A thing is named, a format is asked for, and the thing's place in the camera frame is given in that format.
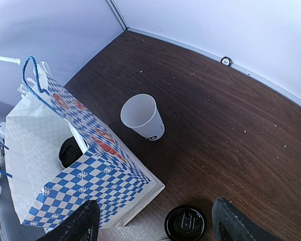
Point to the blue checkered paper bag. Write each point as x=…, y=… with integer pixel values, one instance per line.
x=44, y=193

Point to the single white straw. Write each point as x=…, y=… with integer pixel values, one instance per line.
x=10, y=60

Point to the black cup lid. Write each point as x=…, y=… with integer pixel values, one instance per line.
x=69, y=152

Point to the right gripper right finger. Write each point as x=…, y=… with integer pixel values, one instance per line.
x=230, y=223

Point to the stack of black lids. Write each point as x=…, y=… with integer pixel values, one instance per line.
x=185, y=222

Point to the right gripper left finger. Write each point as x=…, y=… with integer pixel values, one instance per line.
x=82, y=224

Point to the white paper cups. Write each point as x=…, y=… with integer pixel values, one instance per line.
x=140, y=113

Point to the left aluminium frame post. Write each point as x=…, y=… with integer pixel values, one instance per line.
x=118, y=14

